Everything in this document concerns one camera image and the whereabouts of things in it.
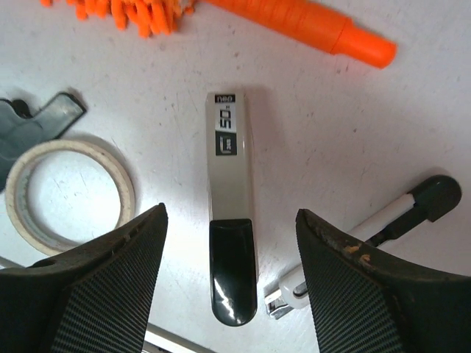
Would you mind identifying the grey black stapler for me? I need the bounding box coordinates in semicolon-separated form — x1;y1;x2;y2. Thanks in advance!
205;90;258;327

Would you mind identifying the black plastic clip piece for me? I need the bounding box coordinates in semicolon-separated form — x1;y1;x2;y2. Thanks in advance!
1;92;86;189

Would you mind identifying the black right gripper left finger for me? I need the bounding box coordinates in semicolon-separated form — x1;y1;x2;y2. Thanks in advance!
0;203;169;353

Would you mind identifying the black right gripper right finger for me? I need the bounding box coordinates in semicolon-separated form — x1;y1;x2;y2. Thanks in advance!
296;209;470;352

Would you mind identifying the masking tape roll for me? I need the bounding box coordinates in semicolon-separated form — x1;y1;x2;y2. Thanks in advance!
4;140;135;256

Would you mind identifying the orange microfiber duster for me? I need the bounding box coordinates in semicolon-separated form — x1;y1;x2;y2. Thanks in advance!
39;0;398;70

